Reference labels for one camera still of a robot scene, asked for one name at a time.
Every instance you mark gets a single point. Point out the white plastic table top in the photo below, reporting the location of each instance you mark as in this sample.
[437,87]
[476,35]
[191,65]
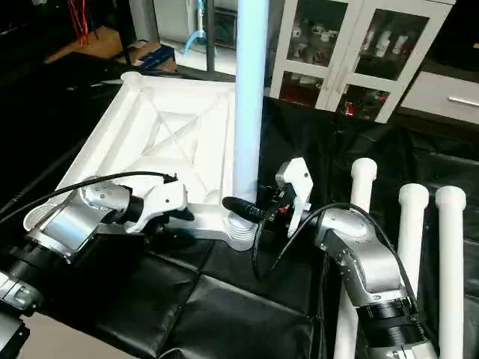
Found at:
[172,127]

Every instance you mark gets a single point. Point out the white plastic table leg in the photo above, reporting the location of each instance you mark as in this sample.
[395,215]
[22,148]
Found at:
[251,97]
[451,269]
[412,232]
[359,224]

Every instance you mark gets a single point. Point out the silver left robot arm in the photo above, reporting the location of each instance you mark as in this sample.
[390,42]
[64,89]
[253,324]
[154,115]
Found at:
[71,224]

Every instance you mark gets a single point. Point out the black work mat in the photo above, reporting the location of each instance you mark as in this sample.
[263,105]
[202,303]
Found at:
[224,307]

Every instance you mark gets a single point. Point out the brown cardboard box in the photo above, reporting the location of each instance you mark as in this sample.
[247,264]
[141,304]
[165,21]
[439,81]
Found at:
[150,56]

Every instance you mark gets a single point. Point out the white glass door cabinet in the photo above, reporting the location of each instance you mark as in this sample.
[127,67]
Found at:
[337,52]

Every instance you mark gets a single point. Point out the grey metal pole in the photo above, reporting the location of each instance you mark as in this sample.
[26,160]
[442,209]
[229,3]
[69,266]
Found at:
[211,37]

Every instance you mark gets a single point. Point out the light blue mop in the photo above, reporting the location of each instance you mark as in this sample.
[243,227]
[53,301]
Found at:
[199,34]

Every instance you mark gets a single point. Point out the white appliance cabinet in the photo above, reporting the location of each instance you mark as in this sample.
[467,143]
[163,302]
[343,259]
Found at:
[176,19]

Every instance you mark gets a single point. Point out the white drawer unit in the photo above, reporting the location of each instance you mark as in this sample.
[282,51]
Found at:
[449,97]

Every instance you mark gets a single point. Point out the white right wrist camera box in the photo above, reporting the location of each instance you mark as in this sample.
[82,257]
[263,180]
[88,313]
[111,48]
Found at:
[296,187]

